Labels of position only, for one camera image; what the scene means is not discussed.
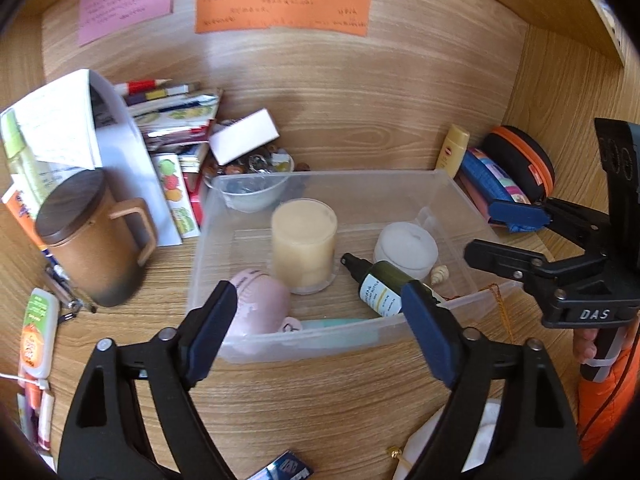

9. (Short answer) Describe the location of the dark green spray bottle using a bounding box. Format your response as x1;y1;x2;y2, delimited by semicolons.
341;252;413;318

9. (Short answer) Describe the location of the pink round timer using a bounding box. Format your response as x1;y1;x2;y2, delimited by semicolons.
228;269;303;337

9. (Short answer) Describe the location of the mint green eraser case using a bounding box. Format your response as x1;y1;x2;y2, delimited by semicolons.
300;318;361;330

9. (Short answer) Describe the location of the pink lip balm stick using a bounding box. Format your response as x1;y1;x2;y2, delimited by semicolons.
17;382;55;453

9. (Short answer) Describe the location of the black orange zip case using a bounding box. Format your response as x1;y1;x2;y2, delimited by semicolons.
480;125;555;203

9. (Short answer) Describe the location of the blue patchwork pencil case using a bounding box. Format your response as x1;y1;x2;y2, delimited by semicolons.
458;148;530;221

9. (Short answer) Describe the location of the small seashell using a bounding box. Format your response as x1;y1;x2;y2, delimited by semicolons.
430;264;449;286

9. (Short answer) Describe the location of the orange green cream tube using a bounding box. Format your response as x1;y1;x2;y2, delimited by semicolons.
20;288;60;379

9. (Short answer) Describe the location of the white round jar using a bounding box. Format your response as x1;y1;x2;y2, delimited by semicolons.
373;222;439;281

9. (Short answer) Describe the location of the silver pen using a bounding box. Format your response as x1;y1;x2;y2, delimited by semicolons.
44;263;98;313

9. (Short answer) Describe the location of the blue Max staples box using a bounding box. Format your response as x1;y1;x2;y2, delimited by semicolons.
247;450;314;480

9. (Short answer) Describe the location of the brown mug with lid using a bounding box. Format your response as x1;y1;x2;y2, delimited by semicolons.
35;169;158;307

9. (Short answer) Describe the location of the clear plastic storage bin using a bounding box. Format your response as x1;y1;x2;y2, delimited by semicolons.
186;170;518;363

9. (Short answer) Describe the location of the yellow candle in glass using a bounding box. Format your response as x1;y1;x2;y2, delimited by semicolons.
271;198;337;295

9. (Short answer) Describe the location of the orange sunscreen tube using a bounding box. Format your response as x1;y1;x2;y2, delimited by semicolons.
2;184;47;252

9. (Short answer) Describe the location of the fruit pattern candy box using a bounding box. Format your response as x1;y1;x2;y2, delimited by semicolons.
151;154;200;240

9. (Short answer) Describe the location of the orange sticky note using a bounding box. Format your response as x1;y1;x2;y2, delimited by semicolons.
194;0;371;37

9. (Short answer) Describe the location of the white cardboard box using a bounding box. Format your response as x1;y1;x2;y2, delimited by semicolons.
208;108;280;166

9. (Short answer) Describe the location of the white folded paper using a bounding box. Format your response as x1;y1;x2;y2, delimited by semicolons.
1;68;181;247

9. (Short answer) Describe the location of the stack of booklets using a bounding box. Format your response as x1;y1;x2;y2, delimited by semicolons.
124;80;224;174

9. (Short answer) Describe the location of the red white pencil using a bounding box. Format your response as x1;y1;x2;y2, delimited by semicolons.
113;79;170;96

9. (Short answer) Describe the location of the pink sticky note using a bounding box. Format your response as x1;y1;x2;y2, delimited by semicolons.
77;0;172;47

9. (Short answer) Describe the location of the white drawstring pouch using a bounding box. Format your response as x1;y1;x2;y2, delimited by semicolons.
391;398;501;480

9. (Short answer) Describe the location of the white charging cable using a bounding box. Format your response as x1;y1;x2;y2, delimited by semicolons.
0;372;49;391

